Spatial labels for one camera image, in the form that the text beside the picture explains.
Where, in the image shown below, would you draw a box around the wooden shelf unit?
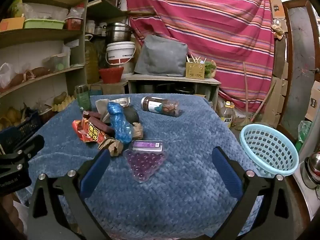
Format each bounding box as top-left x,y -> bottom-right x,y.
0,0 -> 88,98
86,0 -> 129,38

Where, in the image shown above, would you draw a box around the silver foil wrapper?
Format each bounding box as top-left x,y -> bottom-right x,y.
114,97 -> 132,108

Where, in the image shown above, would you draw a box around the red orange snack wrapper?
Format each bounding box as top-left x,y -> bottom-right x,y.
72,119 -> 110,143

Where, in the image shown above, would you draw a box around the clear plastic container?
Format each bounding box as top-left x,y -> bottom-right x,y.
42,52 -> 69,72

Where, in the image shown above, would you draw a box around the steel bowl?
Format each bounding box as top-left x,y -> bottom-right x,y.
301,151 -> 320,189

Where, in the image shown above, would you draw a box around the wooden side table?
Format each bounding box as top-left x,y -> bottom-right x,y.
125,74 -> 222,108

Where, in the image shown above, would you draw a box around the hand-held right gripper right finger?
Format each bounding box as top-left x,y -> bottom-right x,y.
211,146 -> 297,240

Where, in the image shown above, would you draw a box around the white plastic bag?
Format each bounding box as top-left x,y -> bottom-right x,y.
0,62 -> 15,88

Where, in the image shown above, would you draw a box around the small woven basket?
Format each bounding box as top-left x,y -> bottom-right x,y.
37,105 -> 54,120

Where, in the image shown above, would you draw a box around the wooden chopstick holder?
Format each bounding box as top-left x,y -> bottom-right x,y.
185,61 -> 205,80

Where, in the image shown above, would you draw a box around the bag of green vegetables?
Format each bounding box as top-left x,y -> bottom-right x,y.
204,60 -> 217,78

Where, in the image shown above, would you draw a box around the yellow label oil bottle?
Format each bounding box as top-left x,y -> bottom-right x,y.
220,101 -> 237,128

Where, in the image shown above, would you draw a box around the green bottle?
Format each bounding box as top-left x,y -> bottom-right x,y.
75,85 -> 91,111

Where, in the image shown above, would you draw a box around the wooden crate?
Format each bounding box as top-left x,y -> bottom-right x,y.
100,80 -> 128,95

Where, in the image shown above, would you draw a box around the steel stock pot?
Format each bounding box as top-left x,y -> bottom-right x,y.
105,22 -> 133,44

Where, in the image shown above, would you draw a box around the pile of yellow fruit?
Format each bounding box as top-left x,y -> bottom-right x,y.
0,106 -> 25,128

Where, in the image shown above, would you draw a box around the small red plastic basket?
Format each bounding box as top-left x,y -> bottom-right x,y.
64,17 -> 84,30

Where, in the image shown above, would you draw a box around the purple bead package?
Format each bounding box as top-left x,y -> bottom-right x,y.
124,140 -> 167,183

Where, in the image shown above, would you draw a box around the wooden framed door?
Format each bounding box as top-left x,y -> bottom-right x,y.
281,0 -> 320,135

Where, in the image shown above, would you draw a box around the black pot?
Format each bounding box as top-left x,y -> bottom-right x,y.
175,86 -> 195,95

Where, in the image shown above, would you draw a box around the straw broom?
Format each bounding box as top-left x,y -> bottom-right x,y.
239,61 -> 253,128

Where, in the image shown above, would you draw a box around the brown paper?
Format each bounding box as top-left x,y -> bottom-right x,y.
131,122 -> 144,139
98,137 -> 124,157

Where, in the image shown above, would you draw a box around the green plastic tray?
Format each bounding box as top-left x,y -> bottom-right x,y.
23,18 -> 66,29

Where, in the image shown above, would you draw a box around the bundle of chopsticks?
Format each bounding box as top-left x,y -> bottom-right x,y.
186,54 -> 207,64

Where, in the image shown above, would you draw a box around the blue bubble wrap wrapper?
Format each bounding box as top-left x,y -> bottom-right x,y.
107,102 -> 134,144

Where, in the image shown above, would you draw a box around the yellow egg tray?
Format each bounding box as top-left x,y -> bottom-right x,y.
51,95 -> 75,112

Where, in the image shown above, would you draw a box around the blue plastic crate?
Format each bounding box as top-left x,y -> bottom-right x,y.
0,111 -> 42,153

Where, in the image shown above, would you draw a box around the stack of flattened cardboard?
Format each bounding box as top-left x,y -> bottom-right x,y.
265,0 -> 290,128

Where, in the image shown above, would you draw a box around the grey cushion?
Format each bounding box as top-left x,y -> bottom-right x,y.
134,34 -> 188,77

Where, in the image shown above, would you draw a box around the white plastic bucket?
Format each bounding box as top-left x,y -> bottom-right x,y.
105,41 -> 137,65

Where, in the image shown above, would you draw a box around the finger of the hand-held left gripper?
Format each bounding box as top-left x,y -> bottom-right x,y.
0,134 -> 45,173

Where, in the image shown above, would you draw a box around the hanging dried food bundle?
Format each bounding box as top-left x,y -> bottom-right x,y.
272,20 -> 285,39

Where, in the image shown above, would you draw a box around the clear jar with brown contents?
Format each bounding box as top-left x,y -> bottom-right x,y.
140,96 -> 181,117

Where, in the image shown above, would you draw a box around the light blue plastic basket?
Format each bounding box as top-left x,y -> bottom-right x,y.
239,124 -> 299,178

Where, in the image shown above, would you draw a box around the orange cardboard box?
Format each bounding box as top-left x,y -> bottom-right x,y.
0,17 -> 25,32

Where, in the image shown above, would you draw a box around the clear plastic bags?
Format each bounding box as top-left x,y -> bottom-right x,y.
25,2 -> 69,20

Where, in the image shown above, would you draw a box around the blue knitted blanket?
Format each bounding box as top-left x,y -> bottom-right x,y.
15,94 -> 265,240

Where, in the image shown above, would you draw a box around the teal box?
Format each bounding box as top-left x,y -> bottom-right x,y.
90,85 -> 103,97

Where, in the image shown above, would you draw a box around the white jars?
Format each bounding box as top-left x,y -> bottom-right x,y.
85,20 -> 105,35

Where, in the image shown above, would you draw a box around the grey white paper napkin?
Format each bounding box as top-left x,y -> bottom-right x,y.
95,99 -> 110,120

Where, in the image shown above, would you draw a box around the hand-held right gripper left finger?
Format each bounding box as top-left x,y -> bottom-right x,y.
26,149 -> 112,240

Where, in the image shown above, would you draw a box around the sweet potato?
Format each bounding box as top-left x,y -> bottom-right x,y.
7,74 -> 27,86
29,67 -> 50,77

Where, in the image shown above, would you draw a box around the yellow green snack bag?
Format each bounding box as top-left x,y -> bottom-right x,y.
9,0 -> 25,18

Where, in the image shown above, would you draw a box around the large yellow oil jug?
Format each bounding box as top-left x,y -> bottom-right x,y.
84,34 -> 100,83

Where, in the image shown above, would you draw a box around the red striped cloth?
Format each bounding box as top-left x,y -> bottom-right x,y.
125,0 -> 275,113

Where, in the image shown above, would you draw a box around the dark red snack wrapper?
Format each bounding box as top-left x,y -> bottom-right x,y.
82,110 -> 116,135

